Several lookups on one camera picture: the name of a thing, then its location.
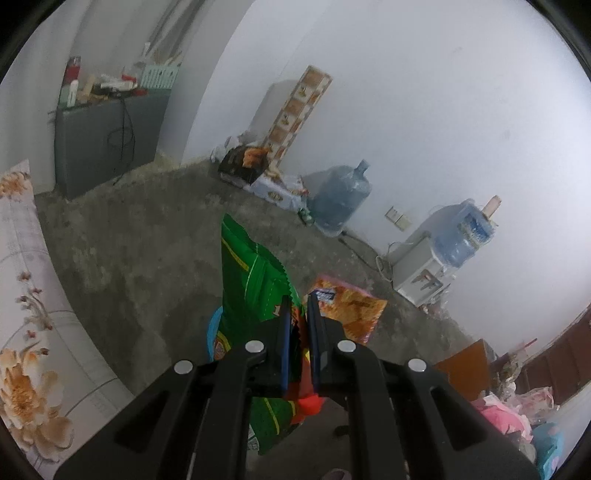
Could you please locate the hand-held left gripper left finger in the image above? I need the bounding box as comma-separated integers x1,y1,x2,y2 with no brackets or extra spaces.
53,295,293,480

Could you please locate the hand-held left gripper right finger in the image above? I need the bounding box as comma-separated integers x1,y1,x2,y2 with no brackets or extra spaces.
307,292,541,480

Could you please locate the red snack packet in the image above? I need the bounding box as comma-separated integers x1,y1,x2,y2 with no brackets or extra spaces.
288,309,324,425

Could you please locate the large orange snack bag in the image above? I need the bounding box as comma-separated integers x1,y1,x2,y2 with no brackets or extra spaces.
305,274,389,347

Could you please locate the green snack packet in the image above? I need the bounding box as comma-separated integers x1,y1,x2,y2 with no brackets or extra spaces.
216,213,303,455

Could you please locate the blue plastic bin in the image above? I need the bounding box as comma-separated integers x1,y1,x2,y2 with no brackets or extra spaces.
205,306,225,363

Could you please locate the white water dispenser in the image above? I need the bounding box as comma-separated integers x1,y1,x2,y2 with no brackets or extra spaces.
392,230,456,308

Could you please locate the brown wooden board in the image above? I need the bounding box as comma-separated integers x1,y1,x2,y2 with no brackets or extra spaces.
433,339,493,403

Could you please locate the empty blue water jug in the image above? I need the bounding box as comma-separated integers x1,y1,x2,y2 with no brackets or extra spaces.
307,159,373,237

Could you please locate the white carton box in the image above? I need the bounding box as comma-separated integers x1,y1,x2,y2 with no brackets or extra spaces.
251,172,308,211

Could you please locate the black cardboard box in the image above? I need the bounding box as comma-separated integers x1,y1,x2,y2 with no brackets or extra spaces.
218,144,273,186

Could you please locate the pink clothing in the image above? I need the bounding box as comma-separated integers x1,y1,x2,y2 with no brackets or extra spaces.
475,387,556,435

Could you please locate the tall patterned carton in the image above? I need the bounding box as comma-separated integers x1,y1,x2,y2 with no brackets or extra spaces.
268,65,333,168

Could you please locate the dark wooden furniture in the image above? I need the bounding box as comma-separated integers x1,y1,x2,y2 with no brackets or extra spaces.
512,306,591,408

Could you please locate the white panel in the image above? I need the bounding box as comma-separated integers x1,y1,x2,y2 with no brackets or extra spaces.
251,80,304,140

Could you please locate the light blue cloth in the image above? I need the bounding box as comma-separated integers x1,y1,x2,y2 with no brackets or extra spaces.
530,422,567,472

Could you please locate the floral printed cloth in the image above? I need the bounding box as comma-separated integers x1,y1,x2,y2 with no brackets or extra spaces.
0,159,134,478

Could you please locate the grey cabinet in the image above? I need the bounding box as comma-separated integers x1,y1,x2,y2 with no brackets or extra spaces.
53,88,171,199

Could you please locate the mint green basket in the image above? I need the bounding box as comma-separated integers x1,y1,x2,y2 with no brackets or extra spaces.
139,62,181,91

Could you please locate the floor cable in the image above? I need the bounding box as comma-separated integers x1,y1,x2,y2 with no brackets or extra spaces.
339,230,394,280

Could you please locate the wall socket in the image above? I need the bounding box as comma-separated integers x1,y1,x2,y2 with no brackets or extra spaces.
385,207,413,232

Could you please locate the black cable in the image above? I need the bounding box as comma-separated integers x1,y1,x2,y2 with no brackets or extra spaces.
108,94,136,186

